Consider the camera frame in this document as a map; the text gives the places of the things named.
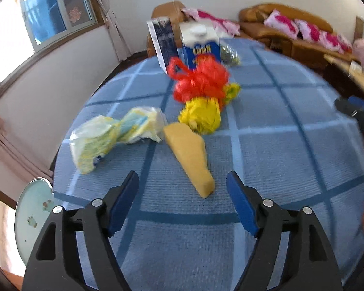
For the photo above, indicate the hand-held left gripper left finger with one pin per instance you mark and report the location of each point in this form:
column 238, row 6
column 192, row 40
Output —
column 124, row 206

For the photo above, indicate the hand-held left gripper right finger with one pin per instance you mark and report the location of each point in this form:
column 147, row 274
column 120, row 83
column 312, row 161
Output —
column 241, row 209

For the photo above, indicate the yellow sponge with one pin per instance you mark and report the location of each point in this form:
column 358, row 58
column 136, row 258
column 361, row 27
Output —
column 188, row 154

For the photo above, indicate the light blue round stool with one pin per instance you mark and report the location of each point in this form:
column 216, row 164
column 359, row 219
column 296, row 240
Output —
column 33, row 206

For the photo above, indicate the wooden coffee table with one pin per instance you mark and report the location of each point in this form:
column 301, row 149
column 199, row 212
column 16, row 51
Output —
column 361, row 81

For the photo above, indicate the pink white patterned pillow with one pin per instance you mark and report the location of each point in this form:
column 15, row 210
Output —
column 311, row 31
column 282, row 24
column 336, row 42

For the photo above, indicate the crumpled white yellow packet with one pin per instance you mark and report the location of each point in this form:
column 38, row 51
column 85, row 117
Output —
column 94, row 139

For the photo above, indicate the yellow mesh bag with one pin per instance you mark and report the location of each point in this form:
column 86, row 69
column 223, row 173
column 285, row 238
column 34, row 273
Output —
column 201, row 115

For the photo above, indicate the brown leather sofa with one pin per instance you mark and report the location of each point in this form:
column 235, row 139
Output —
column 261, row 30

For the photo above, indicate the crumpled clear plastic bottle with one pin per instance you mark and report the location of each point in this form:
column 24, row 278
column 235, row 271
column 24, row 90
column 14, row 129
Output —
column 230, row 55

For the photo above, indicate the red mesh bag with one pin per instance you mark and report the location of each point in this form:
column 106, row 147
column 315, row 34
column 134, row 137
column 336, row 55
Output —
column 200, row 81

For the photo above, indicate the blue white milk carton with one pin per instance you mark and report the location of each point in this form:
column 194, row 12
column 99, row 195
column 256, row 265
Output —
column 200, row 48

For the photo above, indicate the pink white cloth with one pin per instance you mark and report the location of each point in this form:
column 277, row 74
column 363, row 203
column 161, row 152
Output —
column 212, row 18

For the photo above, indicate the white and blue box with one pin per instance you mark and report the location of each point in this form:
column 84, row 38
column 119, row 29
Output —
column 163, row 39

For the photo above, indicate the white curtain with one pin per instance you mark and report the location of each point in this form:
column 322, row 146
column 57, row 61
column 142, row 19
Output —
column 115, row 30

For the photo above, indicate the brown leather armchair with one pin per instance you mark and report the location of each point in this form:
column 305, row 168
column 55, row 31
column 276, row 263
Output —
column 166, row 10

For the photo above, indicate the window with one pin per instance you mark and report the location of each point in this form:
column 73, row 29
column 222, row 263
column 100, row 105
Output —
column 48, row 6

